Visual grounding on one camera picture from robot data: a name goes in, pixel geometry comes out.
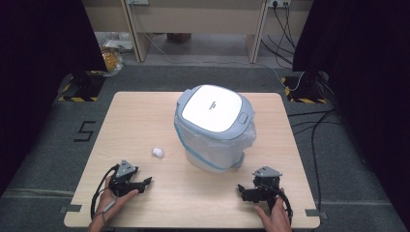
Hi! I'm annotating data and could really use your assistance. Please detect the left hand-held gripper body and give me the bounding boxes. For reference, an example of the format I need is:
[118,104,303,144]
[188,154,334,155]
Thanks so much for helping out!
[108,159,140,198]

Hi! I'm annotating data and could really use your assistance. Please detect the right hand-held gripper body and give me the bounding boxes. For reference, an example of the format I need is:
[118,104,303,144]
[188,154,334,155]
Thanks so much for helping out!
[251,165,284,212]

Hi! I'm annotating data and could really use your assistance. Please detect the white and grey lidded trash bin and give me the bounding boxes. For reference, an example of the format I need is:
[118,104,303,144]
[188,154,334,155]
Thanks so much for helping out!
[173,84,257,174]

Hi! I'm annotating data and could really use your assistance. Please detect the person's left hand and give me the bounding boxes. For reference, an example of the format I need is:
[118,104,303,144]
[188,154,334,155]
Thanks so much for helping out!
[95,175,140,227]

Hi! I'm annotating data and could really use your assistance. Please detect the person's right hand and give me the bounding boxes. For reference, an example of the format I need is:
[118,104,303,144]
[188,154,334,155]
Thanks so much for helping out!
[253,188,293,232]

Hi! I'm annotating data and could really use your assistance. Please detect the white plastic bin liner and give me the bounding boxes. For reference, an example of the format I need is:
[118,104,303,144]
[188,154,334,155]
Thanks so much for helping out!
[173,109,257,174]

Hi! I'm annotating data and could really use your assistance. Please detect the grey tape strip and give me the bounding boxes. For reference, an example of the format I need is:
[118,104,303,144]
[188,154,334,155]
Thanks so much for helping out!
[305,208,329,220]
[59,204,83,215]

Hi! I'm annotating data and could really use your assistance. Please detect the black stand base, hazard tape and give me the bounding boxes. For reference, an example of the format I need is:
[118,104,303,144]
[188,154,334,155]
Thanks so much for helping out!
[57,70,106,103]
[279,71,329,104]

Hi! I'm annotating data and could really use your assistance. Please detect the yellow plastic bag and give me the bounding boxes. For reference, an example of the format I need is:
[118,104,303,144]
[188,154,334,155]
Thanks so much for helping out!
[100,45,125,77]

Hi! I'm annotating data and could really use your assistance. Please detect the dark curtain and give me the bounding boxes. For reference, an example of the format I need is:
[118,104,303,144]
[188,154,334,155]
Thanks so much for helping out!
[291,0,410,231]
[0,0,108,197]

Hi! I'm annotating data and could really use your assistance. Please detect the white flat packet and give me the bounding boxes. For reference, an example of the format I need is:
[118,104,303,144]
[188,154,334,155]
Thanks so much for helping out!
[103,38,134,52]

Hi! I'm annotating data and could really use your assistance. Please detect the beige wooden desk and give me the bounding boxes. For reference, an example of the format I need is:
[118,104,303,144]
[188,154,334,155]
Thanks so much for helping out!
[80,0,314,65]

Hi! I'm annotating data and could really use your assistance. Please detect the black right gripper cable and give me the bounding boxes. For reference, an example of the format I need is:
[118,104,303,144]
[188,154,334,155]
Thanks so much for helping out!
[272,188,295,224]

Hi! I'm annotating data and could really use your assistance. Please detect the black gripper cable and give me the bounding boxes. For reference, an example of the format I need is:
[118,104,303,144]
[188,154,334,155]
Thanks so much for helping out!
[90,163,121,221]
[272,188,295,224]

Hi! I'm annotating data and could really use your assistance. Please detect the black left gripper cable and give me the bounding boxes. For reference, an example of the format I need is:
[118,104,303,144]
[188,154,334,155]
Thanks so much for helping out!
[90,163,121,221]

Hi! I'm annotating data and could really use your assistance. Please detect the black floor cable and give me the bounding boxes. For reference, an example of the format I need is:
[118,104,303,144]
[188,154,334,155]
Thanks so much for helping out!
[287,108,343,215]

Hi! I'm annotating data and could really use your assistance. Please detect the black socket cables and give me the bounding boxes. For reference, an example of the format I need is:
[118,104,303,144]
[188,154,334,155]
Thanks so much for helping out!
[259,2,297,66]

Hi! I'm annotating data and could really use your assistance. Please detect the white wall power socket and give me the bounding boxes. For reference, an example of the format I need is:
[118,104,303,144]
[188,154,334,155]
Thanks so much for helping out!
[266,0,292,9]

